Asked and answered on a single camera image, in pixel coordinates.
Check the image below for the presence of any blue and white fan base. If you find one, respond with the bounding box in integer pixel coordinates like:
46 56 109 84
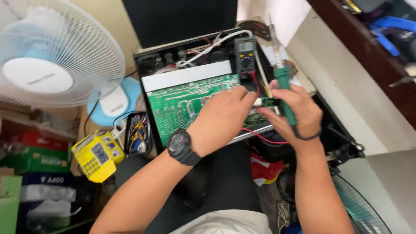
87 76 142 127

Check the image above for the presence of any red plastic bag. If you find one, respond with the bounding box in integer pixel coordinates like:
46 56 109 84
249 152 285 188

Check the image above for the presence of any heap of cartons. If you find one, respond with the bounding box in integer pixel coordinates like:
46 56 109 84
0 107 96 234

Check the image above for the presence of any person's white shirt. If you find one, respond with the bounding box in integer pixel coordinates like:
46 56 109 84
169 209 273 234

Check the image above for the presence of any small green circuit board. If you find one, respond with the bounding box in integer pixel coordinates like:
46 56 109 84
253 97 281 108

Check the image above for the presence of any white table fan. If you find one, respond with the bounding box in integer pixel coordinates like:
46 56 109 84
0 0 127 108

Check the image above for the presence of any person's left hand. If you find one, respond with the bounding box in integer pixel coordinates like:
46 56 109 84
187 85 258 158

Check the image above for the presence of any brown wooden shelf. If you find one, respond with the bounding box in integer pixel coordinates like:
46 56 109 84
306 0 416 129

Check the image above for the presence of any silver heat sink bar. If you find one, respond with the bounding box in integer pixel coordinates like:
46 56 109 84
141 60 233 93

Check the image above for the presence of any black wrist band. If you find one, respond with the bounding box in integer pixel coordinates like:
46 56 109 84
291 125 322 141

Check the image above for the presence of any black tray of connectors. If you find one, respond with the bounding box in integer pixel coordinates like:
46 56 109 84
123 111 153 155

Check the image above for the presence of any black metal clamp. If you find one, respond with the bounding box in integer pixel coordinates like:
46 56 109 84
326 124 365 170

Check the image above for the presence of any black fan cable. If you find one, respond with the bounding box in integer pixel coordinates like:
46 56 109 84
83 70 138 138

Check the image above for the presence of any open black amplifier chassis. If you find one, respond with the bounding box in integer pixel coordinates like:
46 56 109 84
133 28 365 164

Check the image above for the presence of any red multimeter probe lead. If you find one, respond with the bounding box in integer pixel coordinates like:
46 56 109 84
249 70 261 98

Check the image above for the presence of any white cable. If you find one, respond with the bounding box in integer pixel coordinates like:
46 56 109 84
176 29 254 68

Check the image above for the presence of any green handled soldering iron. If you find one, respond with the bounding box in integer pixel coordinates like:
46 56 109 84
267 16 298 127

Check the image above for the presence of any large green circuit board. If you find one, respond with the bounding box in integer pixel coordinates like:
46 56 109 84
146 74 281 147

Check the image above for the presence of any black digital wristwatch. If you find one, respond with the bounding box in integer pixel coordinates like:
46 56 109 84
166 128 203 166

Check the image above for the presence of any person's right hand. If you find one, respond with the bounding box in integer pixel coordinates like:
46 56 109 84
257 79 323 146

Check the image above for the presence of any red wire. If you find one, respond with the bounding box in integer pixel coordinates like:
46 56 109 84
240 127 289 145

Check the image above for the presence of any wire fan guard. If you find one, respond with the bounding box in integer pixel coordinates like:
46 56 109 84
331 173 394 234

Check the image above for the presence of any white power plug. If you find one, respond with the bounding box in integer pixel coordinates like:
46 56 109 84
110 119 128 142

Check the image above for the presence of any black flat panel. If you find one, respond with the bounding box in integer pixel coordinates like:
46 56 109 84
122 0 238 49

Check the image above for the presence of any bundle of white cord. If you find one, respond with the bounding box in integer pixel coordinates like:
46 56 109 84
276 200 292 229

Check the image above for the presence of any dark round disc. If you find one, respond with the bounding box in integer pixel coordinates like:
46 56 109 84
238 20 272 42

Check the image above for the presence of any yellow cardboard box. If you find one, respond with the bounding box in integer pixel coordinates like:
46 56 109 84
71 129 125 184

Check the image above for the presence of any dark grey multimeter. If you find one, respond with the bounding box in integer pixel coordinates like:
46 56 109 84
234 37 258 79

